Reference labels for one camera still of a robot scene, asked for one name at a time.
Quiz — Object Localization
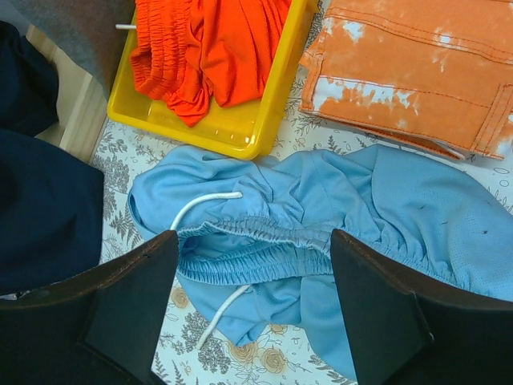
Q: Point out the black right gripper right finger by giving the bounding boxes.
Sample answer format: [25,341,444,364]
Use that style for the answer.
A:
[330,229,512,384]

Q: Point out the grey sweat shorts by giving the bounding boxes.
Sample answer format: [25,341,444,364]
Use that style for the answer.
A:
[10,0,135,96]

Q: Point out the bright orange shorts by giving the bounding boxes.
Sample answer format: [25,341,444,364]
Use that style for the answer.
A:
[130,0,291,127]

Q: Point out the navy blue shorts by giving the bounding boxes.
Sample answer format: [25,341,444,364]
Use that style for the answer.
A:
[1,22,103,295]

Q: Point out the yellow plastic tray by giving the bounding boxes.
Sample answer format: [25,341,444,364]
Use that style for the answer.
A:
[107,0,318,160]

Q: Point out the orange bleached denim shorts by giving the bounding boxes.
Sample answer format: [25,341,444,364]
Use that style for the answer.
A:
[300,1,512,159]

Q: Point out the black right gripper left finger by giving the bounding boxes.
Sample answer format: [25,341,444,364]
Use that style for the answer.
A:
[1,230,179,384]

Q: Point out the light blue shorts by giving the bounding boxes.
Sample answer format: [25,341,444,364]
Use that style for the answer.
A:
[127,145,512,379]

